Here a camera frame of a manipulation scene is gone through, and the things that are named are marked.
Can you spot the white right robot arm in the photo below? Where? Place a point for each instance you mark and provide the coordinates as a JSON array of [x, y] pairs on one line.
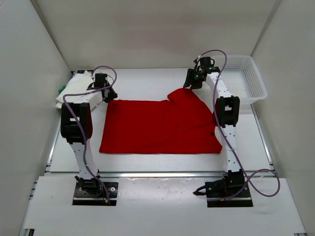
[[226, 114]]

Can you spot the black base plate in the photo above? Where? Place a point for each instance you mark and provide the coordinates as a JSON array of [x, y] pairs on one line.
[[91, 193], [220, 194]]

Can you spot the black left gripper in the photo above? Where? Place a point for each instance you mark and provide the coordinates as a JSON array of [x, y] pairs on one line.
[[112, 95]]

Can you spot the white t-shirt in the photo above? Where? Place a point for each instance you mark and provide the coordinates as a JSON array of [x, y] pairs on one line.
[[79, 84]]

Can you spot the dark table label sticker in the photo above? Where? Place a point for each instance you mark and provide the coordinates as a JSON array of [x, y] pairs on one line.
[[82, 71]]

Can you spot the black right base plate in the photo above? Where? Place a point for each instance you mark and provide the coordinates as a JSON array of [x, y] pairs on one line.
[[220, 194]]

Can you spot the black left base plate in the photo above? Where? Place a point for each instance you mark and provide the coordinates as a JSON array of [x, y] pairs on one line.
[[91, 193]]

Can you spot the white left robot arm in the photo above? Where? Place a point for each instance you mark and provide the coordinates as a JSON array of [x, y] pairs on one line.
[[77, 129]]

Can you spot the white plastic laundry basket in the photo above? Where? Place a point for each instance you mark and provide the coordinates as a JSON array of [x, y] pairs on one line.
[[242, 78]]

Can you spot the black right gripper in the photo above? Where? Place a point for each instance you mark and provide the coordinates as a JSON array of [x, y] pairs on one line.
[[191, 78]]

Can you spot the red t-shirt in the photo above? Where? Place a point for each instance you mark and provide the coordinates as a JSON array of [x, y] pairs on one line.
[[181, 124]]

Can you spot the aluminium rail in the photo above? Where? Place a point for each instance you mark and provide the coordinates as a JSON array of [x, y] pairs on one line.
[[159, 174]]

